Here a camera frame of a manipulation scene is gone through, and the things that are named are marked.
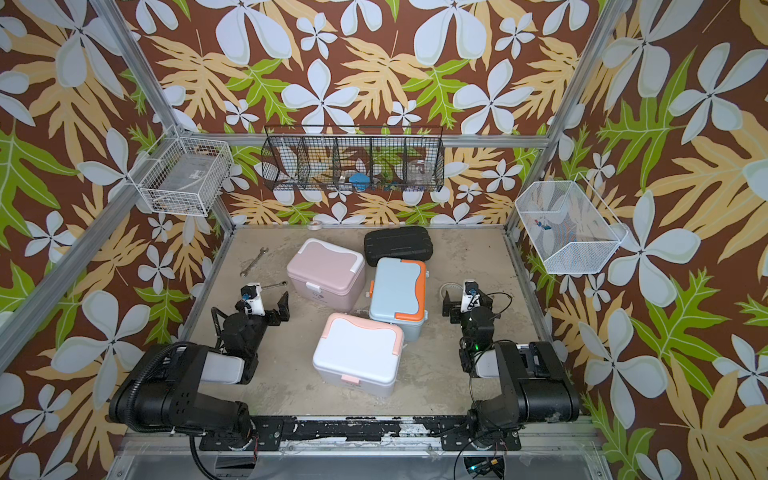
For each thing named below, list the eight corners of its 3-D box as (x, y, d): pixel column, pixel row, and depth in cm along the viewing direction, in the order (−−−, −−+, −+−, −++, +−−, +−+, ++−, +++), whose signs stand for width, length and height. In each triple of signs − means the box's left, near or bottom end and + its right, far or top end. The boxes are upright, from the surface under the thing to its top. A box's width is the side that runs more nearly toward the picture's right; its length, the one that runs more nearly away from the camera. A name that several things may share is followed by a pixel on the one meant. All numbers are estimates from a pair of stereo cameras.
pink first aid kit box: (291, 299, 101) (279, 273, 89) (314, 262, 111) (306, 235, 99) (353, 319, 96) (348, 294, 85) (371, 278, 106) (369, 252, 95)
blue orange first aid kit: (368, 350, 89) (366, 328, 78) (370, 284, 104) (368, 258, 93) (427, 350, 89) (433, 328, 78) (420, 284, 104) (425, 258, 93)
